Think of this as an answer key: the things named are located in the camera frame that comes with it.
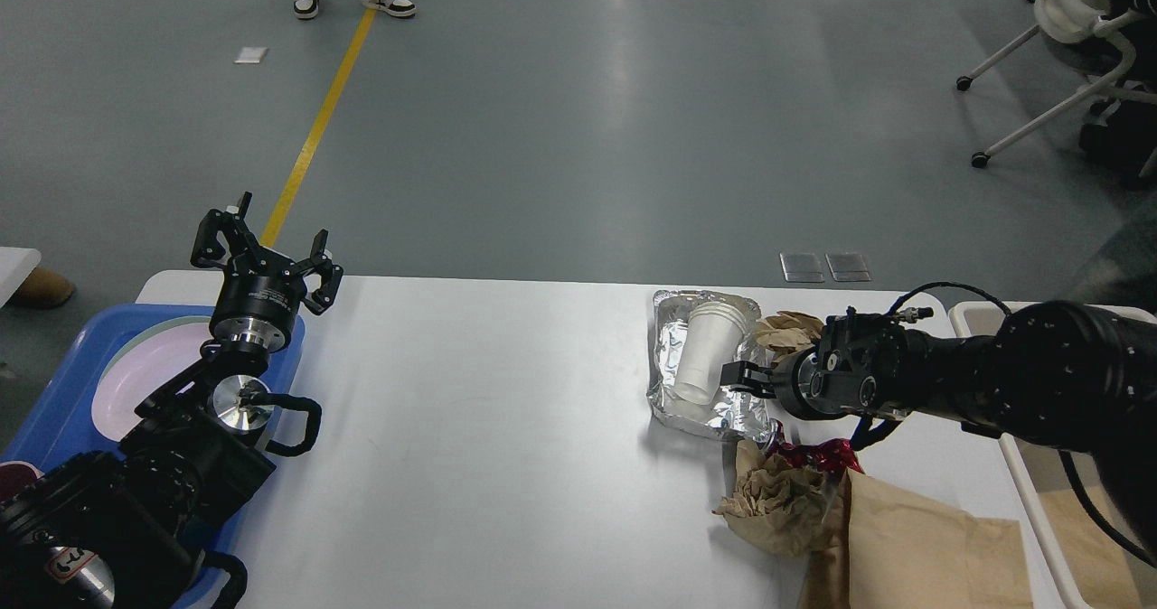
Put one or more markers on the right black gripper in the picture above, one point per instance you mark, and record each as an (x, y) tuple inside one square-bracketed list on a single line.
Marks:
[(795, 382)]

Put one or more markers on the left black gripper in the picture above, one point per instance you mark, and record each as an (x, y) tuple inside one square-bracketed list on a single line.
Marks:
[(257, 308)]

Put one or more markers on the aluminium foil tray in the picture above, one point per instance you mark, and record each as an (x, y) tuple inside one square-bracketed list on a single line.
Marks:
[(730, 416)]

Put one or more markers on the white paper cups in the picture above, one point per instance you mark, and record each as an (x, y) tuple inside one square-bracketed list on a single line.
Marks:
[(713, 336)]

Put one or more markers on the red foil wrapper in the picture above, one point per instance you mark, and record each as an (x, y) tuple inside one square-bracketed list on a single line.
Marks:
[(832, 456)]

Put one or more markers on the pink plate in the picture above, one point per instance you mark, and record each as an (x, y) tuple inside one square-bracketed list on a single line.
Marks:
[(112, 410)]

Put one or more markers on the brown paper sheet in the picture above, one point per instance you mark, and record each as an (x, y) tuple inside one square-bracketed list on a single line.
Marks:
[(888, 547)]

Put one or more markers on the pink mug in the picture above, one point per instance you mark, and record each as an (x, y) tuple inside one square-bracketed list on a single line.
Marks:
[(15, 476)]

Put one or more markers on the brown paper bag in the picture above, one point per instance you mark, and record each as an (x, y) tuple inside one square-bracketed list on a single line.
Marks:
[(1100, 569)]

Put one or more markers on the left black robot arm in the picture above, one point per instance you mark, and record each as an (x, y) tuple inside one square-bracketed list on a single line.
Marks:
[(129, 529)]

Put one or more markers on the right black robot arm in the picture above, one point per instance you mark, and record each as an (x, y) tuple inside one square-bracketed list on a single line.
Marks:
[(1072, 377)]

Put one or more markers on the crumpled brown paper ball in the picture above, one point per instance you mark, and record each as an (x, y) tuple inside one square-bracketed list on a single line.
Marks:
[(787, 333)]

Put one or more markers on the left metal floor plate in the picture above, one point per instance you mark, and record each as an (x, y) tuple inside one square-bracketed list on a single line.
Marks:
[(802, 267)]

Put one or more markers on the metal floor plate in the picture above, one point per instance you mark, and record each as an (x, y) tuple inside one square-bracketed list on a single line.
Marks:
[(848, 267), (802, 267)]

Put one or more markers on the right metal floor plate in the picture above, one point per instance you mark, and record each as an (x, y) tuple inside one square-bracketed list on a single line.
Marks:
[(848, 267)]

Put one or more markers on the person with tan boot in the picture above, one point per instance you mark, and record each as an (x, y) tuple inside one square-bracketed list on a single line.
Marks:
[(43, 289)]

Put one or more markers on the white side table corner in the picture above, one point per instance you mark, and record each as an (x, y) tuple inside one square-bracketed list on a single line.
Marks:
[(16, 265)]

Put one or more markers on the beige plastic bin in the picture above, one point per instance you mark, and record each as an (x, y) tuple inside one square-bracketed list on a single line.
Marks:
[(1036, 469)]

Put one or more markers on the person in dark clothes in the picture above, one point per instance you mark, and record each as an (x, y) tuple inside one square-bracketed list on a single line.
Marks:
[(1125, 142)]

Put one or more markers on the office chair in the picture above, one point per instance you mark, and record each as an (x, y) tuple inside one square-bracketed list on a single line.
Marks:
[(1109, 42)]

